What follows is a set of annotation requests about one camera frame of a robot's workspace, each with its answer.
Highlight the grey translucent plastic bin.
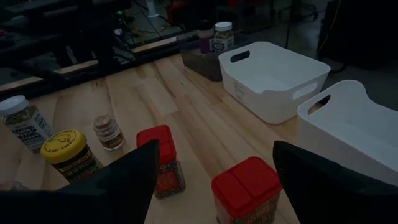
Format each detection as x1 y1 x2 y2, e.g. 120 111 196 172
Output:
180 30 249 82

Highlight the white plastic bin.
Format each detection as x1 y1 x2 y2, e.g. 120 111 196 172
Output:
297 80 398 187
218 41 331 125

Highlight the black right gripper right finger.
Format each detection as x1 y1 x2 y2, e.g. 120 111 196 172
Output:
273 140 398 224

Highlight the red-lid spice jar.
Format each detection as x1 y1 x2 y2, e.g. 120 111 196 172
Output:
211 156 284 224
136 124 187 200

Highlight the white-lid seasoning jar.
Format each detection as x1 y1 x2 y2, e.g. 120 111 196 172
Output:
213 21 234 54
0 95 55 153

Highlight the black metal table frame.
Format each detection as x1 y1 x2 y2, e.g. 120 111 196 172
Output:
0 37 200 100

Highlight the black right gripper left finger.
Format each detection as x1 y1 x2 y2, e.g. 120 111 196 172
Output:
0 139 160 224

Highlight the yellow-lid black spice can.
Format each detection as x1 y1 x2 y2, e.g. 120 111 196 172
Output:
40 129 105 184

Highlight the small cork-top glass jar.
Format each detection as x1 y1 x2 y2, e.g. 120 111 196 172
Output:
92 114 125 152

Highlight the purple-label dark-lid spice jar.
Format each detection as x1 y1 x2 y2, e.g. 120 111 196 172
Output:
198 26 216 54

